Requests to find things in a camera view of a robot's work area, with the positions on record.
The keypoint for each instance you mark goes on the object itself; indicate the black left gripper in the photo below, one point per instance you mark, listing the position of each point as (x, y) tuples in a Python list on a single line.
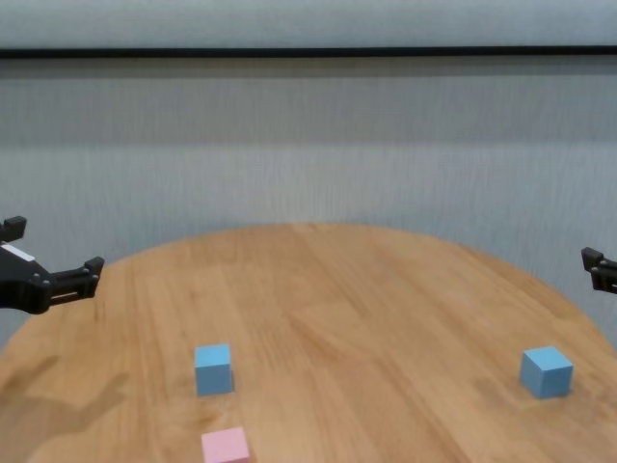
[(21, 284)]

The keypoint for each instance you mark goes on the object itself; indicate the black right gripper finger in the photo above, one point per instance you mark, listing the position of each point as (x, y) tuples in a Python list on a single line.
[(600, 272)]

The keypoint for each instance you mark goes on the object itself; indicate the blue wooden cube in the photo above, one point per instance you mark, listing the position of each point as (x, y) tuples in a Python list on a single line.
[(212, 371), (544, 373)]

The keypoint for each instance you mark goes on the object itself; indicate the pink wooden cube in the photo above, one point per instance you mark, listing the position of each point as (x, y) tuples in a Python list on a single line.
[(224, 448)]

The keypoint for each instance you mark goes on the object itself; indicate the black wall baseboard strip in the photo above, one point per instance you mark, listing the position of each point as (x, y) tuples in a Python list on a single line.
[(308, 52)]

